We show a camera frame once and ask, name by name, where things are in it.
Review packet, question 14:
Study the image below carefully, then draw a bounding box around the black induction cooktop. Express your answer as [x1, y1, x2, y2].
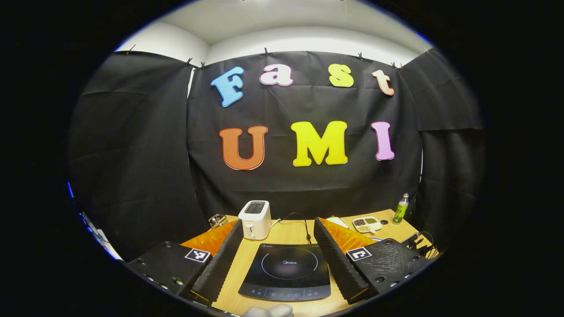
[238, 243, 331, 302]

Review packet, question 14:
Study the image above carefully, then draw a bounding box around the black cable bundle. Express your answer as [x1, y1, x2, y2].
[401, 231, 440, 259]

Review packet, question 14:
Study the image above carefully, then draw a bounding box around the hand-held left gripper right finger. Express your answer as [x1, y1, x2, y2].
[313, 217, 434, 305]

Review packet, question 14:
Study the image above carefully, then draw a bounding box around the white toaster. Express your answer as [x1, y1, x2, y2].
[238, 200, 272, 240]

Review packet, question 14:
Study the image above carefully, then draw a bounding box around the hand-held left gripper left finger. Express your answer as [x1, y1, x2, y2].
[126, 219, 244, 307]

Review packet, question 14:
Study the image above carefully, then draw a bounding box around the green drink bottle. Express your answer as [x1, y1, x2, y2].
[393, 193, 409, 225]

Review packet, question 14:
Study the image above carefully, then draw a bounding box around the black power cable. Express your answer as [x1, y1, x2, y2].
[275, 212, 312, 244]

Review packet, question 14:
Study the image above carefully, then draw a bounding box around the white divided bean dish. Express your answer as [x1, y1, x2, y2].
[352, 216, 382, 234]

